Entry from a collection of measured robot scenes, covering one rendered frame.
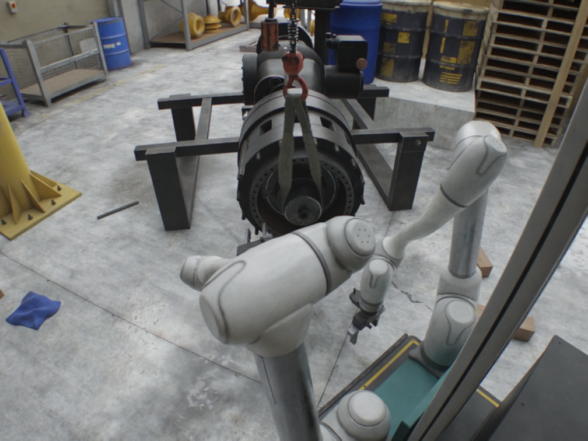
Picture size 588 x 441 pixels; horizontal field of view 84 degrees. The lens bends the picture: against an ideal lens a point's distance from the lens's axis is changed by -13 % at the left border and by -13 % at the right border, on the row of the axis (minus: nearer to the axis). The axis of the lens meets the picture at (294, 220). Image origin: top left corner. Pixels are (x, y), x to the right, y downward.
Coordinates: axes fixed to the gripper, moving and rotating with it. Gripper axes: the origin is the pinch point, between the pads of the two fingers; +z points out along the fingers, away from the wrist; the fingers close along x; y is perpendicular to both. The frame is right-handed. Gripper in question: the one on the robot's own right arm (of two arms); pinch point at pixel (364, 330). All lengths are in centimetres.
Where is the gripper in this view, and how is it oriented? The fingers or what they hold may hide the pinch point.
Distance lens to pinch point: 158.0
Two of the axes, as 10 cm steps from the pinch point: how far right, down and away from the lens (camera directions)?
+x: 7.6, -4.0, 5.1
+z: 0.0, 7.9, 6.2
